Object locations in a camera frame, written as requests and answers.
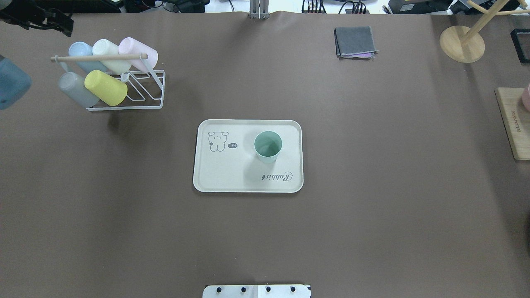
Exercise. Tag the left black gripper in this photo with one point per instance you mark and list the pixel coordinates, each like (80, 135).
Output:
(41, 17)

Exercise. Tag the cream rabbit tray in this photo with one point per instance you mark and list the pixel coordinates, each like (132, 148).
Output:
(226, 161)

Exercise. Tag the green cup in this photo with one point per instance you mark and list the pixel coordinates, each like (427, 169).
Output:
(268, 145)

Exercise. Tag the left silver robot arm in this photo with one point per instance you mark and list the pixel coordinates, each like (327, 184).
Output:
(15, 82)

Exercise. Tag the light blue cup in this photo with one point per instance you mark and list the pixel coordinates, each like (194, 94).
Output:
(81, 48)

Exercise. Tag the cream white cup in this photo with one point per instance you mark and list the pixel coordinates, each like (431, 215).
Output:
(104, 47)

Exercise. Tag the grey cup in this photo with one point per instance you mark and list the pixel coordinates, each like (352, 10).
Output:
(73, 86)

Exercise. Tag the pink cup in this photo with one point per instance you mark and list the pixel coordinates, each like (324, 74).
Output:
(130, 46)

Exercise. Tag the yellow cup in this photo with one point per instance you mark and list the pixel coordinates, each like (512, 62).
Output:
(107, 88)

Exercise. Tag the folded grey cloth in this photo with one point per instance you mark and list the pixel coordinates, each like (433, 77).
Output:
(354, 42)

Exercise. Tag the wooden mug tree stand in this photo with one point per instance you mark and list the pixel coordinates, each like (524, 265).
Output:
(464, 44)

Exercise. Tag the wooden cutting board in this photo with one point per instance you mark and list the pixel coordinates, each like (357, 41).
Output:
(516, 120)

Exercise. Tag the white wire cup rack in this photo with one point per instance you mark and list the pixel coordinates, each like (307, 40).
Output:
(145, 90)

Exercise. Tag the aluminium frame post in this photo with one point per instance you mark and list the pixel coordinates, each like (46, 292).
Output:
(258, 9)

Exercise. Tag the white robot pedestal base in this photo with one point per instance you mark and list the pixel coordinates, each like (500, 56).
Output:
(258, 291)

